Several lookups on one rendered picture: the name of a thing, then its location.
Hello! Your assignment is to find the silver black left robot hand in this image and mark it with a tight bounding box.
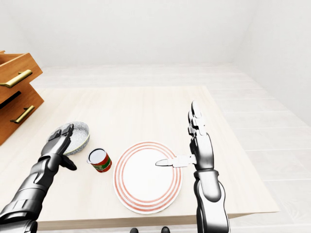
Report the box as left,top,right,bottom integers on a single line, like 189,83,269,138
40,123,78,171

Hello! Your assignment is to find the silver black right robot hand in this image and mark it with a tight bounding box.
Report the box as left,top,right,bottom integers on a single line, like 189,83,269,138
155,100,215,172

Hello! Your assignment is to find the patterned black white bowl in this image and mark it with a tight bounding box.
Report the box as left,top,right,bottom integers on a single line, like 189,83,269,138
50,121,90,156

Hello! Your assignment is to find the white plate with red rings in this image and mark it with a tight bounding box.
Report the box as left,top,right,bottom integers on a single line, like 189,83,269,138
112,141,183,215

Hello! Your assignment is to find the closed wooden drawer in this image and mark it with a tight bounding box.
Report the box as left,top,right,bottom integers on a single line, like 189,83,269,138
0,83,45,146

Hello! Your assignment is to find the red green food tin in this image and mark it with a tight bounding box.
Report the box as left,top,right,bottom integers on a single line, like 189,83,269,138
87,148,113,173

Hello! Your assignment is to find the wooden cabinet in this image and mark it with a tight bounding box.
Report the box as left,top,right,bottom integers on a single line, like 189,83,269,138
0,50,45,146

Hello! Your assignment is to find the open wooden drawer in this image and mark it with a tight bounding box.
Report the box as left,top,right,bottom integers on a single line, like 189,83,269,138
0,53,43,104

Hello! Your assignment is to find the short brass drawer handle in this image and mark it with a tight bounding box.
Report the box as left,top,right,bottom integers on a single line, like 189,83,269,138
10,105,35,124

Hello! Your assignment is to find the long brass drawer handle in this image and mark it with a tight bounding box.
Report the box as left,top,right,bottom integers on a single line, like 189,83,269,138
0,69,33,88

